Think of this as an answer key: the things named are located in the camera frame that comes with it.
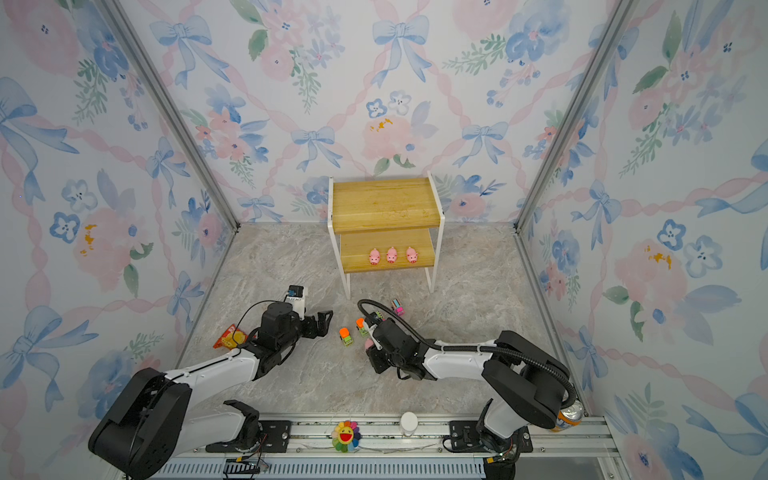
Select pink toy truck blue top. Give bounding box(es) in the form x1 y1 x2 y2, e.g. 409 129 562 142
391 299 404 317

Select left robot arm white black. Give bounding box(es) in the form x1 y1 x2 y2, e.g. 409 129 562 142
88 300 333 479

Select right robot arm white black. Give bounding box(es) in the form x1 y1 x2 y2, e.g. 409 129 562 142
362 314 578 452

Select white-framed wooden two-tier shelf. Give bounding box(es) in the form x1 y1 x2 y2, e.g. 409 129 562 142
327 174 445 298

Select orange green toy truck left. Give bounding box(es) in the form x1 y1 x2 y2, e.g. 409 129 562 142
339 327 353 346

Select orange green toy truck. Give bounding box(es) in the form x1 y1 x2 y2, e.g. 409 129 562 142
356 318 368 336
339 327 353 346

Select orange green toy truck right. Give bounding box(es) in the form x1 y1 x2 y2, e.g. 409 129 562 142
356 318 368 336

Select red yellow snack packet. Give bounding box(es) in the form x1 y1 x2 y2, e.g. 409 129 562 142
213 324 247 350

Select white round knob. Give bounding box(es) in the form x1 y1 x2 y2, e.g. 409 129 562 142
399 411 419 437

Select rainbow smiling flower toy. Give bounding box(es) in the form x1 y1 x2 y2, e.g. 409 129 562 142
331 420 362 453

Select orange soda can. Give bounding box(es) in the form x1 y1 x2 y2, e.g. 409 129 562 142
552 400 585 432

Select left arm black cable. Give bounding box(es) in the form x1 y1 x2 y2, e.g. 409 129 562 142
232 298 295 350

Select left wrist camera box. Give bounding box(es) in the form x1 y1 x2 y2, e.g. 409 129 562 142
285 285 306 318

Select black corrugated cable conduit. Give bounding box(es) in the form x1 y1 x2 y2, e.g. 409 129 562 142
356 298 578 415

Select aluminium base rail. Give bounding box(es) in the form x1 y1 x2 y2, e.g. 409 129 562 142
155 414 629 479

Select aluminium corner post left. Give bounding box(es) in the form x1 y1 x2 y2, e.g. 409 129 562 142
95 0 240 232

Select aluminium corner post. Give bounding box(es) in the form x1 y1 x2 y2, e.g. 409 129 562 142
515 0 635 235
95 0 240 232

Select aluminium corner post right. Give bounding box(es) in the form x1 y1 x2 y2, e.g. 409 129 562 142
515 0 635 235

